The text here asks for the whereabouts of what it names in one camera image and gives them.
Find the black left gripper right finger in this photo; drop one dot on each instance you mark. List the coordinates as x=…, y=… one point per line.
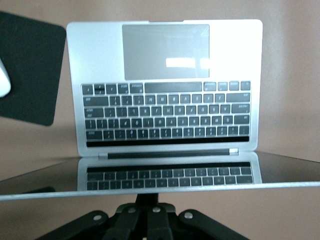
x=180, y=225

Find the black mouse pad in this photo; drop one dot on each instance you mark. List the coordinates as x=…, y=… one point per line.
x=32, y=70

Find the silver laptop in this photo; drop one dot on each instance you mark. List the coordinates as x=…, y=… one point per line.
x=165, y=50

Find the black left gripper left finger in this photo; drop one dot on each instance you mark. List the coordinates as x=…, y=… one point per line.
x=120, y=225

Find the white computer mouse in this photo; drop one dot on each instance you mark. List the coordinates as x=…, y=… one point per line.
x=3, y=80

